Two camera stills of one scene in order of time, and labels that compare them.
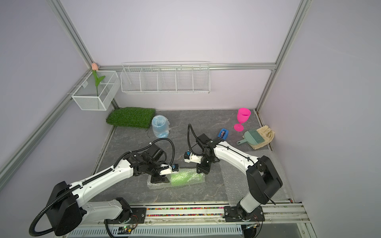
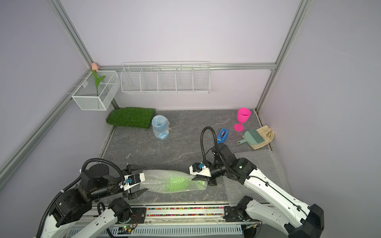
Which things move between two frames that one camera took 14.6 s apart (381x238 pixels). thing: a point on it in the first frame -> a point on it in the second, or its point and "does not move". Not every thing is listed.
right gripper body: x=204 y=166 -> x=217 y=170
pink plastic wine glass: x=243 y=115 does not move
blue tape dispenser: x=223 y=133 does not move
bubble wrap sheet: x=160 y=126 does not move
